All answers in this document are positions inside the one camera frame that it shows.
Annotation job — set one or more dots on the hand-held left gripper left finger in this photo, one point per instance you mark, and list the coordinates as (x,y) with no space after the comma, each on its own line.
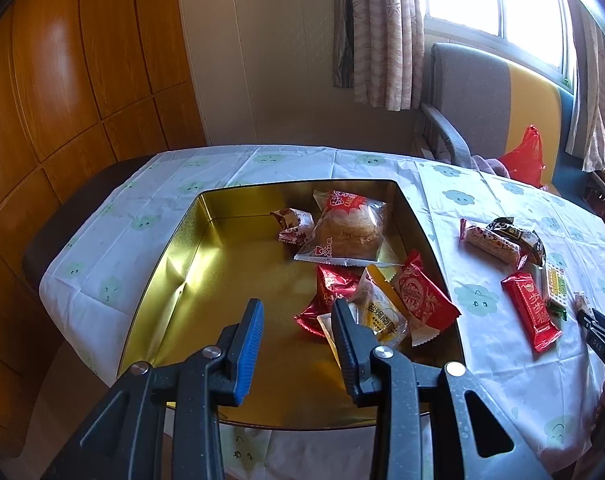
(247,350)

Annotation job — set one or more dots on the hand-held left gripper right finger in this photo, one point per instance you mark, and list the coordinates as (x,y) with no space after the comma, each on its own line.
(347,350)

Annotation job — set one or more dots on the yellow clear snack packet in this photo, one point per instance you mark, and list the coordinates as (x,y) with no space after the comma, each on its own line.
(382,310)

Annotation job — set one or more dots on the small dark red snack packet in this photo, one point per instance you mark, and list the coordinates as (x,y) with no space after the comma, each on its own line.
(332,290)

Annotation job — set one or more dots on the green yellow snack packet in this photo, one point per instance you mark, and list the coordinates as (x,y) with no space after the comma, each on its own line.
(557,287)

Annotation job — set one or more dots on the large red snack packet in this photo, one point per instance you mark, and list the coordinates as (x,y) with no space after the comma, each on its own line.
(532,312)

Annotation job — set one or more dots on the gold tin box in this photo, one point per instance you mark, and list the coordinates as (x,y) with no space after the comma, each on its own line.
(222,270)

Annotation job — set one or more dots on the red patterned snack packet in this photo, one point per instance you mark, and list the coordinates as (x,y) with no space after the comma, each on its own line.
(422,300)

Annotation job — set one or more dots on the bread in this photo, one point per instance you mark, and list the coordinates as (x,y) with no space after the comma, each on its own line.
(350,230)

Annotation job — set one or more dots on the dark brown foil snack packet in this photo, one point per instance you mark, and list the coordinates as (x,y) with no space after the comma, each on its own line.
(524,237)

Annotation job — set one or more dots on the brown white twisted snack packet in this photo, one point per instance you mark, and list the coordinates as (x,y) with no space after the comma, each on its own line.
(295,222)

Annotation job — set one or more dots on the red white long snack packet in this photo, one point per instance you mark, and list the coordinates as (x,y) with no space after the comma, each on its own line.
(492,242)

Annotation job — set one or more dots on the white cloud print tablecloth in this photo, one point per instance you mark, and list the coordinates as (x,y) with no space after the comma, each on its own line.
(262,165)

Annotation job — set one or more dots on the red plastic bag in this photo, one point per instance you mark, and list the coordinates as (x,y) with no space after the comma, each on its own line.
(524,160)

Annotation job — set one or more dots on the pink cloth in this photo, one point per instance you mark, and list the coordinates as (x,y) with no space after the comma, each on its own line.
(487,165)

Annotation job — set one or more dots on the beige patterned curtain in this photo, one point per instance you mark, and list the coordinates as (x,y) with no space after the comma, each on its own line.
(602,110)
(382,35)

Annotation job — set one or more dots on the grey yellow blue sofa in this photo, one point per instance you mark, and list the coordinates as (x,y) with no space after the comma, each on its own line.
(472,90)

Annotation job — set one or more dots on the wooden wardrobe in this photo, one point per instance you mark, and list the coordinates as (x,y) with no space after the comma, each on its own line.
(57,85)

